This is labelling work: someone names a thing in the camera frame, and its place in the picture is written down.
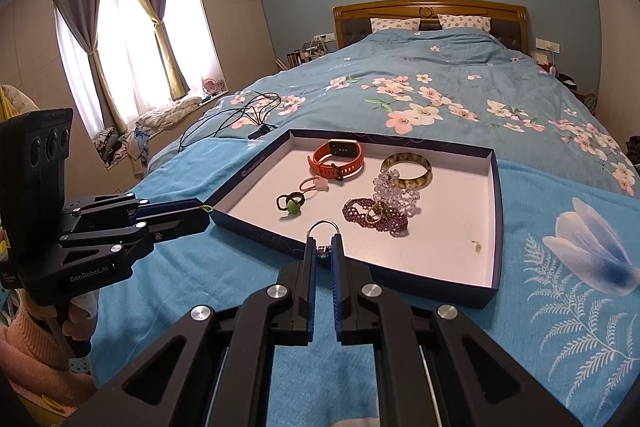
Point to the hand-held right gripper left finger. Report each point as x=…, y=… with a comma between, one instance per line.
x=310, y=267

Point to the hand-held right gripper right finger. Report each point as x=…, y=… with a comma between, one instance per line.
x=339, y=272

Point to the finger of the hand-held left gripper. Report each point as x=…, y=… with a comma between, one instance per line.
x=165, y=206
x=175, y=224

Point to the navy cardboard box tray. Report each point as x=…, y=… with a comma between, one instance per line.
x=440, y=227

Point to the person's left forearm pink sleeve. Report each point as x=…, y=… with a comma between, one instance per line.
x=35, y=347

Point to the person's left hand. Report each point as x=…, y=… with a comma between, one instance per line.
x=80, y=314

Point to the light clothes pile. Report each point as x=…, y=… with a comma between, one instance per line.
x=160, y=117

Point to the orange smartwatch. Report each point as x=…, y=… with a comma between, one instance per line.
x=327, y=164

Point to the tortoiseshell bangle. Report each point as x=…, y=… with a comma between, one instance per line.
x=422, y=179

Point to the small pink fan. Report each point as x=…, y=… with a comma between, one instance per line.
x=211, y=87

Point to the white sheer curtain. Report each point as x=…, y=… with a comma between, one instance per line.
x=127, y=47

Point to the nightstand clutter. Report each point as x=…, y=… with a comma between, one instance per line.
x=305, y=54

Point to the turquoise blanket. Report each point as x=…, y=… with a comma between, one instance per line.
x=550, y=307

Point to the blue floral duvet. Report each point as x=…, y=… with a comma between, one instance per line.
x=450, y=72

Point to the white patterned pillow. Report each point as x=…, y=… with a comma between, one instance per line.
x=395, y=24
x=465, y=22

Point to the wooden bed headboard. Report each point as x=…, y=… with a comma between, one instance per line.
x=430, y=9

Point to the dark nightstand items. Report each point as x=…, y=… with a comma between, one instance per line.
x=570, y=82

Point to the white wall socket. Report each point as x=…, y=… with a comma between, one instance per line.
x=323, y=37
x=547, y=44

